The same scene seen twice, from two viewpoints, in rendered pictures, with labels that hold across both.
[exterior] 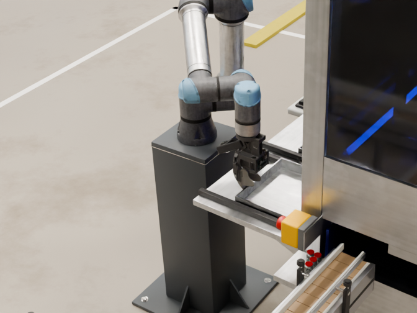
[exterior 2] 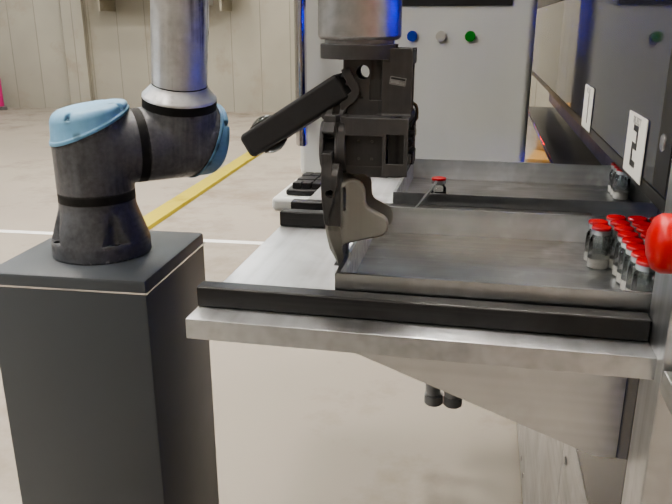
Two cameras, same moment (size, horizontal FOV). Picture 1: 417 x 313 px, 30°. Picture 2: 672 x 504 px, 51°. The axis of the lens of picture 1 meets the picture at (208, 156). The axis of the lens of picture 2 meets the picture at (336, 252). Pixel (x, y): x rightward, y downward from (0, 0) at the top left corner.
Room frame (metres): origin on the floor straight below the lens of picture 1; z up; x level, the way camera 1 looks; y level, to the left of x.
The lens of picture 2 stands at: (1.39, 0.21, 1.13)
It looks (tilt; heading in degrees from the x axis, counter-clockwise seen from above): 18 degrees down; 332
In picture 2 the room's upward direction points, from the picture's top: straight up
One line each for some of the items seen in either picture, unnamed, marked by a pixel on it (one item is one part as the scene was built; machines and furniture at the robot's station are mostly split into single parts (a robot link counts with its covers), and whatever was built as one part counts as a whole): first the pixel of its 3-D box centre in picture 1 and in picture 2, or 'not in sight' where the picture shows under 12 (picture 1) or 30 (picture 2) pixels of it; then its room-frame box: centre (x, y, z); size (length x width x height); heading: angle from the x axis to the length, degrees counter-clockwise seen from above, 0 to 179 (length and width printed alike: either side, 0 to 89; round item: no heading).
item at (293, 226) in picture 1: (298, 229); not in sight; (1.64, -0.23, 0.99); 0.08 x 0.07 x 0.07; 51
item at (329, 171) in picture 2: (239, 167); (334, 178); (1.96, -0.09, 1.00); 0.05 x 0.02 x 0.09; 141
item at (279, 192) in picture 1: (305, 197); (516, 258); (1.92, -0.29, 0.90); 0.34 x 0.26 x 0.04; 51
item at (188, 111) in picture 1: (196, 95); (96, 145); (2.51, 0.03, 0.96); 0.13 x 0.12 x 0.14; 93
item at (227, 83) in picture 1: (237, 87); not in sight; (2.07, -0.10, 1.21); 0.11 x 0.11 x 0.08; 3
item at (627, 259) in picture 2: not in sight; (627, 257); (1.85, -0.37, 0.90); 0.18 x 0.02 x 0.05; 141
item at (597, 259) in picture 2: not in sight; (599, 247); (1.89, -0.38, 0.90); 0.02 x 0.02 x 0.05
